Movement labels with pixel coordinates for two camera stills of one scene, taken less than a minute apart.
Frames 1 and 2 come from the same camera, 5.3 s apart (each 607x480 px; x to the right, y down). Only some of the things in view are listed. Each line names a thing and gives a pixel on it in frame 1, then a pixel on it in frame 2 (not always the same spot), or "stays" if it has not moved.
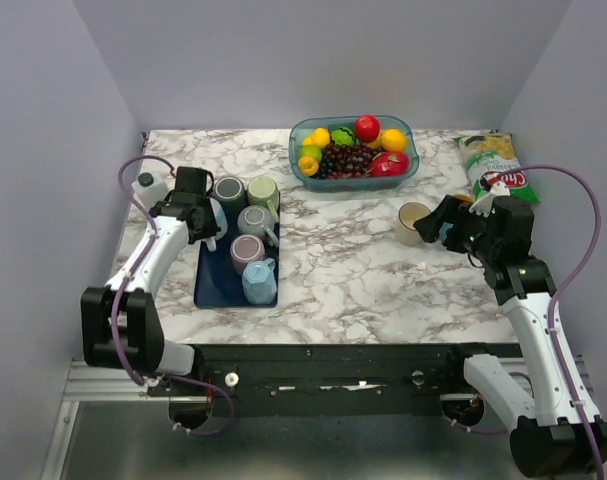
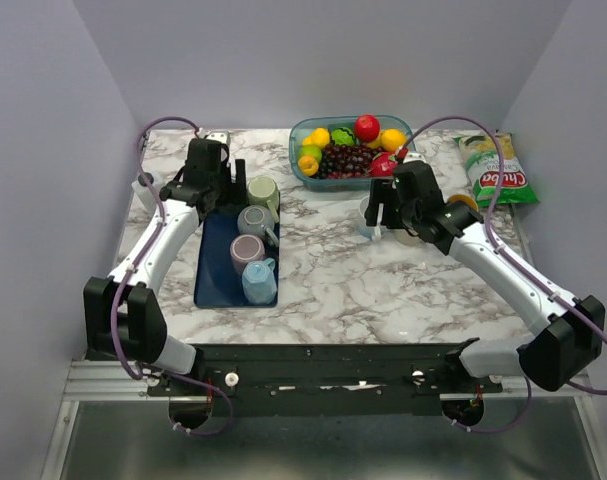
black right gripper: (453, 210) -> (381, 191)
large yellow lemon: (393, 140) stays
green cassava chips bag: (489, 158) stays
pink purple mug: (246, 248) stays
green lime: (310, 150) stays
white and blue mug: (221, 222) -> (370, 232)
